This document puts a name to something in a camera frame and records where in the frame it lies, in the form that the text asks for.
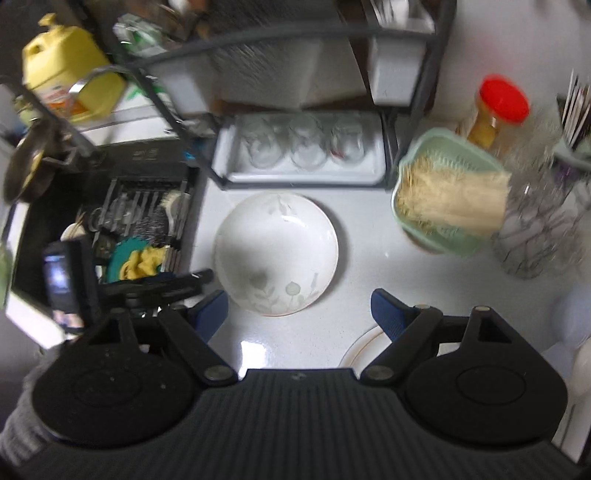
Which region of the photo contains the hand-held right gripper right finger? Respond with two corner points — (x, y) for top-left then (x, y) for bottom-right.
(360, 288), (513, 386)

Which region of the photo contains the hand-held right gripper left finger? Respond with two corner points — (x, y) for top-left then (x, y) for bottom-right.
(88, 290), (238, 386)

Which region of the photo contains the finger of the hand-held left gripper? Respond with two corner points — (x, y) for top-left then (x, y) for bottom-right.
(134, 270), (214, 308)

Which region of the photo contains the gold-rimmed white plate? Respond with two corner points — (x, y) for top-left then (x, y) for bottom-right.
(338, 325), (393, 368)

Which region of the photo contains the plate with gold rim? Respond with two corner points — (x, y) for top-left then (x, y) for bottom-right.
(213, 192), (339, 317)

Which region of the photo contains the white plastic bowl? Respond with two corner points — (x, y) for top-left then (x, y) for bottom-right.
(551, 284), (591, 352)

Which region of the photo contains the black sink drain rack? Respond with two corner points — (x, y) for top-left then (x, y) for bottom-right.
(92, 175), (195, 280)

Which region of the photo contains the yellow sponge cloth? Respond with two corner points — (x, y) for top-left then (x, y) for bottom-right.
(121, 247), (165, 280)

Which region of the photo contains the teal dish cloth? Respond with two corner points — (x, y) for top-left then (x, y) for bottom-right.
(106, 237), (162, 283)

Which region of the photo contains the steel wool scourer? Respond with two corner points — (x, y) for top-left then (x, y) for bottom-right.
(133, 207), (172, 246)

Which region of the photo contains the black kitchen sink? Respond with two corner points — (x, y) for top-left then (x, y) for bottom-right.
(4, 138), (204, 347)

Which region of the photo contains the group of metal cutlery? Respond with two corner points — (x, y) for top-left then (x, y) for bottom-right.
(95, 180), (185, 236)

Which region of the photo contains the dark frying pan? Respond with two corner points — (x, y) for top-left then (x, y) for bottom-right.
(4, 117), (63, 205)

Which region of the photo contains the pale dry noodles bundle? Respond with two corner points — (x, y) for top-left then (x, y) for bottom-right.
(397, 157), (511, 238)

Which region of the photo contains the white glass tray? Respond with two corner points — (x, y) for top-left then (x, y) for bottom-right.
(211, 112), (387, 185)

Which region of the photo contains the clear drinking glass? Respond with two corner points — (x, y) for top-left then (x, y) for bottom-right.
(288, 115), (328, 169)
(245, 117), (287, 169)
(330, 115), (365, 163)

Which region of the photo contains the green plastic basket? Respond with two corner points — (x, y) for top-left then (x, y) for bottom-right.
(392, 128), (511, 256)

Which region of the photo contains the crystal glass cup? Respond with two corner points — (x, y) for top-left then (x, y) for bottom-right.
(503, 178), (575, 259)

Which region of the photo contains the white plastic drip tray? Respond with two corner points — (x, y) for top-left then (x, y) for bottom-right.
(148, 36), (365, 116)

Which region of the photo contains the red-lidded glass jar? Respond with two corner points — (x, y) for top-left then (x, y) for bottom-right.
(457, 76), (530, 148)

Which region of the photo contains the yellow plastic bottle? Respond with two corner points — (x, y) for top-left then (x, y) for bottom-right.
(22, 13), (126, 123)

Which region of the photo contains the white cutlery bin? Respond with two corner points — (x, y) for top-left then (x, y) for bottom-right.
(369, 34), (428, 104)

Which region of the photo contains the pale green utensil holder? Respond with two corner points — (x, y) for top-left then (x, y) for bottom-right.
(551, 134), (591, 172)

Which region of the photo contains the green and white packet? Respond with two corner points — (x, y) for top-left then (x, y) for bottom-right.
(113, 13), (182, 58)

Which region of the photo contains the black metal dish rack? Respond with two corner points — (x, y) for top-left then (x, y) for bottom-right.
(0, 0), (458, 192)

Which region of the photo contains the bundle of chopsticks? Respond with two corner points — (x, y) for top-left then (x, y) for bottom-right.
(558, 69), (591, 148)

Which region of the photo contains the wire cup rack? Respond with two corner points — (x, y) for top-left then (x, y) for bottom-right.
(492, 171), (587, 280)

